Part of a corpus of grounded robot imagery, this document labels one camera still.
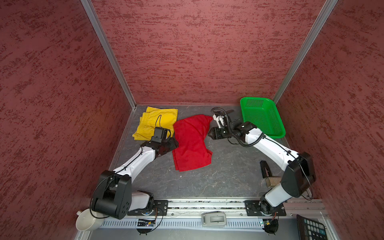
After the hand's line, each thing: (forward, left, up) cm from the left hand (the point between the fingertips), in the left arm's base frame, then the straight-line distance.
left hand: (175, 147), depth 88 cm
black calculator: (-39, -66, -5) cm, 77 cm away
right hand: (+3, -22, +9) cm, 24 cm away
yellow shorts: (+27, +18, -4) cm, 33 cm away
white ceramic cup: (-37, +38, -4) cm, 54 cm away
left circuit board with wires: (-37, +13, -10) cm, 40 cm away
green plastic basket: (+35, -66, -7) cm, 75 cm away
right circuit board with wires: (-37, -50, -9) cm, 63 cm away
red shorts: (-1, -9, -3) cm, 10 cm away
